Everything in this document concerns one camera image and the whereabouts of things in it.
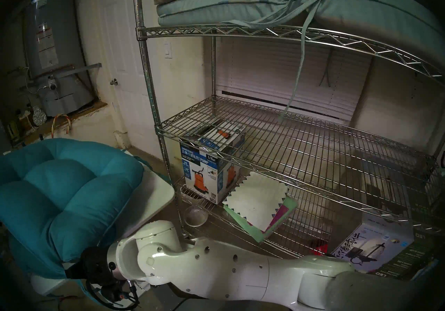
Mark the striped candy cane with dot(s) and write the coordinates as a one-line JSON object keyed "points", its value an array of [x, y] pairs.
{"points": [[53, 127]]}

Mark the light blue cushion with ties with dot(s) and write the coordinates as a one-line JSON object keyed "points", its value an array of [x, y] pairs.
{"points": [[226, 4]]}

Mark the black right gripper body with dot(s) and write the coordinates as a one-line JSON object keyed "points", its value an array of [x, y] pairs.
{"points": [[95, 265]]}

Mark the white zigzag paper stack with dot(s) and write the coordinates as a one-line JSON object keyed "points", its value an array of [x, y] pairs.
{"points": [[243, 225]]}

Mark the blue utility pump box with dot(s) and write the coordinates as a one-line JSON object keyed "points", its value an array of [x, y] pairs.
{"points": [[198, 174]]}

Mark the pink paper sheet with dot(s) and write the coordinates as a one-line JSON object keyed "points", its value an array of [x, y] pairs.
{"points": [[280, 214]]}

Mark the crumpled silver foil piece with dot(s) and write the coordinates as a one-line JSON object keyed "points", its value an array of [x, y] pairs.
{"points": [[39, 115]]}

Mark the white folding table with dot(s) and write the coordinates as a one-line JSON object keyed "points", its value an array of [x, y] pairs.
{"points": [[153, 195]]}

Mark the teal tufted seat cushion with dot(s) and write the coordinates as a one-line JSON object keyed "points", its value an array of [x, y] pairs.
{"points": [[27, 258], [69, 192]]}

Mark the silver door knob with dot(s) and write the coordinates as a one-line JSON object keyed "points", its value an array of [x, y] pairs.
{"points": [[114, 82]]}

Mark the red plastic package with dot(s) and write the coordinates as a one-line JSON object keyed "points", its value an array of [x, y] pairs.
{"points": [[321, 248]]}

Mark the white zigzag edged paper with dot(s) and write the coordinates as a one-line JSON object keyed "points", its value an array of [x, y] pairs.
{"points": [[257, 202]]}

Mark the white window blinds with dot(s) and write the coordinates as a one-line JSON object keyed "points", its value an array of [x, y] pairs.
{"points": [[278, 70]]}

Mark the white light switch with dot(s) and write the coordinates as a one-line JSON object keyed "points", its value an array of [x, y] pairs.
{"points": [[168, 49]]}

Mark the grey water heater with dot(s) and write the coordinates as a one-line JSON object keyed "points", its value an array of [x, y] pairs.
{"points": [[52, 18]]}

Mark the clear glass bowl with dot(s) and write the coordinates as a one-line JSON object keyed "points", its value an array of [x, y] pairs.
{"points": [[195, 216]]}

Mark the white panel door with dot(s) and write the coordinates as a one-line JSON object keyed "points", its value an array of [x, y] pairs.
{"points": [[128, 53]]}

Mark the LED lamp box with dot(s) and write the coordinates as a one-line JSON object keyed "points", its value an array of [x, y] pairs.
{"points": [[368, 247]]}

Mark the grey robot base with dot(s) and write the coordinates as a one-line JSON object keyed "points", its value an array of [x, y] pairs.
{"points": [[208, 305]]}

